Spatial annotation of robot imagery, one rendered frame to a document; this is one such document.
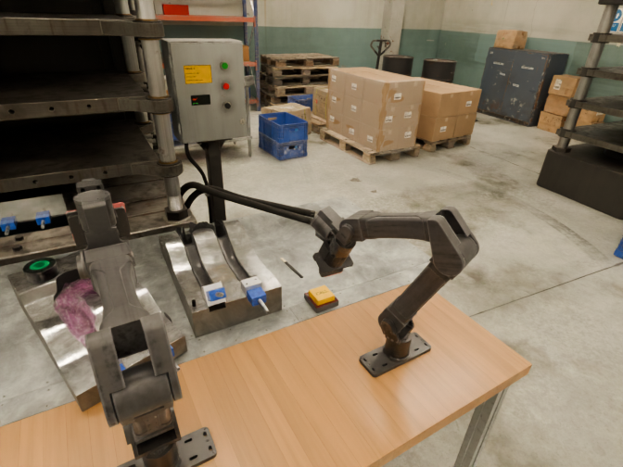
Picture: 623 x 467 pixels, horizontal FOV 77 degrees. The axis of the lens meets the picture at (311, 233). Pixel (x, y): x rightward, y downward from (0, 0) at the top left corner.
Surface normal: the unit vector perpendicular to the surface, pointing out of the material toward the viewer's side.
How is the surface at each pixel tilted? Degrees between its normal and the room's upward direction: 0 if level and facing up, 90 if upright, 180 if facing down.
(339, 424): 0
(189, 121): 90
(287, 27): 90
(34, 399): 0
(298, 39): 90
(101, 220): 87
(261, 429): 0
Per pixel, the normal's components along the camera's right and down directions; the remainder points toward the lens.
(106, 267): 0.02, -0.88
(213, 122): 0.48, 0.45
